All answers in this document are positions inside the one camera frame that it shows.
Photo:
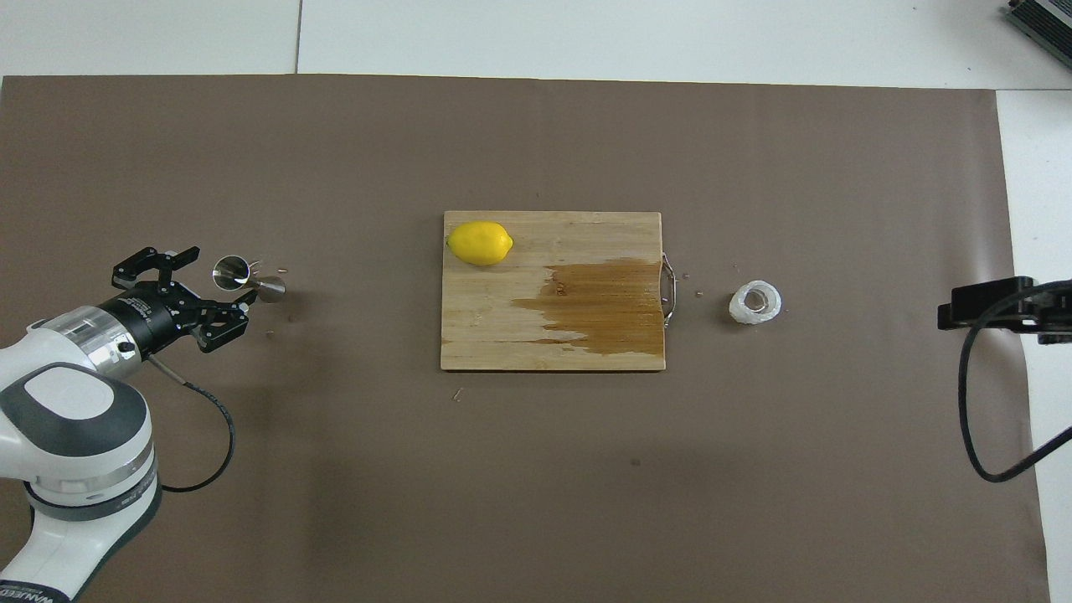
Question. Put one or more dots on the yellow lemon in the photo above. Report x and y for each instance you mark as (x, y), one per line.
(479, 243)

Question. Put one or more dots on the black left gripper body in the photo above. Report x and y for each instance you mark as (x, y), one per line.
(151, 316)

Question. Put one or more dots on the steel double jigger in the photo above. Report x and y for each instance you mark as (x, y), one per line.
(230, 270)

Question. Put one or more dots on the brown paper table mat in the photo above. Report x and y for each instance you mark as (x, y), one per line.
(502, 502)

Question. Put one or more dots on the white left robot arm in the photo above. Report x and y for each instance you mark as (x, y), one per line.
(67, 419)

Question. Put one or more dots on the grey ribbed metal device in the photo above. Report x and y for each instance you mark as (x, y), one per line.
(1047, 21)

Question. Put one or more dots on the small clear plastic cup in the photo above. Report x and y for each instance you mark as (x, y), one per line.
(755, 303)

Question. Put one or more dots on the wooden cutting board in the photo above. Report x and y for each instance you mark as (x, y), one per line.
(502, 335)

